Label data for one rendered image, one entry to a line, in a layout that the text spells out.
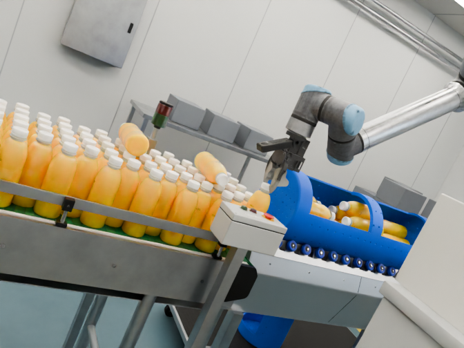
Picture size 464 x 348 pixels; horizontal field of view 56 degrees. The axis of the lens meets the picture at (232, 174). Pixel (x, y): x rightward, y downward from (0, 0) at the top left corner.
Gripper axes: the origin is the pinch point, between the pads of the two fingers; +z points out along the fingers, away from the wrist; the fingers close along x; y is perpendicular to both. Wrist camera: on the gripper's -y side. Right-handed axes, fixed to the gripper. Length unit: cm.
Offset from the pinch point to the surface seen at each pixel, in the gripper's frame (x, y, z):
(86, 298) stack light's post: 50, -27, 84
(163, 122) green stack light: 49, -25, -1
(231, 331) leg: 7, 19, 62
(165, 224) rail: -4.5, -31.0, 20.3
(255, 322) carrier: 75, 89, 101
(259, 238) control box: -17.7, -6.5, 12.3
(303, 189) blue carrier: 5.9, 19.7, -2.0
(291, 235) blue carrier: 5.0, 23.4, 16.4
